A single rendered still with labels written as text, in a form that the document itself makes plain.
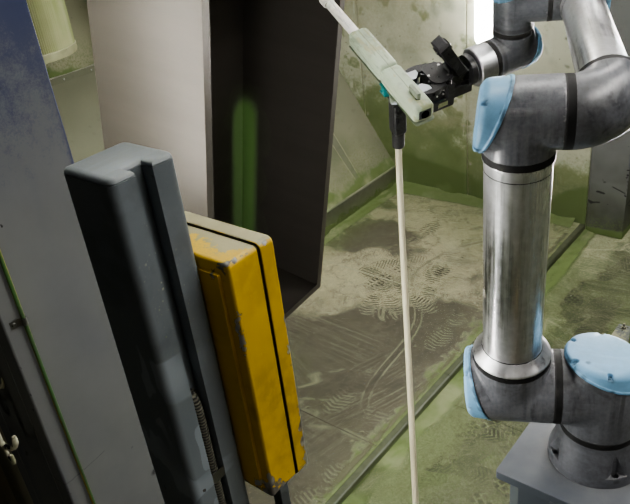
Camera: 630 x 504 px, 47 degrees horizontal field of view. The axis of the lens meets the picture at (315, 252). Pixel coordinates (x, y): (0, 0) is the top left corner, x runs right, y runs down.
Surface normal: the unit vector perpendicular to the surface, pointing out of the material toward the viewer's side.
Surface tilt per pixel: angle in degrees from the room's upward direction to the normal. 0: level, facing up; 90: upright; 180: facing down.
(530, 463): 0
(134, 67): 90
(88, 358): 90
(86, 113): 57
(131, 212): 90
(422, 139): 90
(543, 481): 0
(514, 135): 100
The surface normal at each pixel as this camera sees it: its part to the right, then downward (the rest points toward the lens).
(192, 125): -0.54, 0.46
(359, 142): 0.59, -0.28
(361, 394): -0.11, -0.86
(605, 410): -0.21, 0.50
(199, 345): 0.78, 0.23
